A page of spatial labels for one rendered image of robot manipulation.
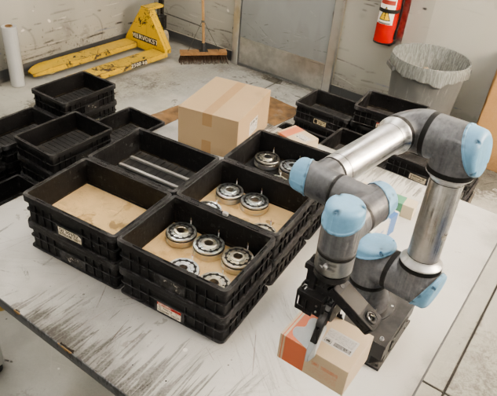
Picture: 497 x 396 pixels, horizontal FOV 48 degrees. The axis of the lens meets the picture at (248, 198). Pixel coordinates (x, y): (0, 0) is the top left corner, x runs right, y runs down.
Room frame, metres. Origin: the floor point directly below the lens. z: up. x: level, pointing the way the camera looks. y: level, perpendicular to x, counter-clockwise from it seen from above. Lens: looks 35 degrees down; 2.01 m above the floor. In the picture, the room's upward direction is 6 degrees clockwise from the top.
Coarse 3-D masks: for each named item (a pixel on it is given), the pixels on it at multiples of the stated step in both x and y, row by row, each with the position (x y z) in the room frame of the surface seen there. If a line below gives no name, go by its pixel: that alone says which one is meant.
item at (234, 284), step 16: (160, 208) 1.45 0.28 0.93; (208, 208) 1.47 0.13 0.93; (240, 224) 1.40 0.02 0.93; (272, 240) 1.34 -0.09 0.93; (144, 256) 1.22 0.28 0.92; (256, 256) 1.25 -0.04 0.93; (176, 272) 1.17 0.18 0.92; (240, 272) 1.18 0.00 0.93; (208, 288) 1.12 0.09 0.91; (224, 288) 1.11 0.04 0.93
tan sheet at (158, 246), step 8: (152, 240) 1.40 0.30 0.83; (160, 240) 1.40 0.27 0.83; (144, 248) 1.36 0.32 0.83; (152, 248) 1.36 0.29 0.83; (160, 248) 1.36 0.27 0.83; (168, 248) 1.37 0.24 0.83; (176, 248) 1.37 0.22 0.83; (184, 248) 1.37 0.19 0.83; (160, 256) 1.33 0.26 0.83; (168, 256) 1.33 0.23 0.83; (176, 256) 1.33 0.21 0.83; (184, 256) 1.34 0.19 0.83; (200, 264) 1.31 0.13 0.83; (208, 264) 1.31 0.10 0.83; (216, 264) 1.31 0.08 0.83; (200, 272) 1.27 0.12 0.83; (208, 272) 1.27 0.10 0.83; (224, 272) 1.28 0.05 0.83
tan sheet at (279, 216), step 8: (200, 200) 1.65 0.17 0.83; (224, 208) 1.62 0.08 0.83; (232, 208) 1.62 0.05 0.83; (272, 208) 1.65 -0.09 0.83; (280, 208) 1.65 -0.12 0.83; (240, 216) 1.58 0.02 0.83; (248, 216) 1.58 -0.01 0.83; (256, 216) 1.59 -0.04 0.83; (264, 216) 1.59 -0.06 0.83; (272, 216) 1.60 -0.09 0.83; (280, 216) 1.60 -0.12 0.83; (288, 216) 1.61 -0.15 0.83; (272, 224) 1.55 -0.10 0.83; (280, 224) 1.56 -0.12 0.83
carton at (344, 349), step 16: (304, 320) 0.84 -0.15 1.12; (336, 320) 0.85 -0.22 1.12; (288, 336) 0.79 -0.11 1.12; (336, 336) 0.80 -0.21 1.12; (352, 336) 0.81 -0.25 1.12; (368, 336) 0.81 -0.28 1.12; (288, 352) 0.78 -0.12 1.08; (304, 352) 0.76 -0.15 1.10; (320, 352) 0.76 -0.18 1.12; (336, 352) 0.76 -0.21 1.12; (352, 352) 0.76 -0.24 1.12; (368, 352) 0.81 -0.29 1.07; (304, 368) 0.76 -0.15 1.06; (320, 368) 0.74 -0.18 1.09; (336, 368) 0.73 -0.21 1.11; (352, 368) 0.73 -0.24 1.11; (336, 384) 0.72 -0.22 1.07
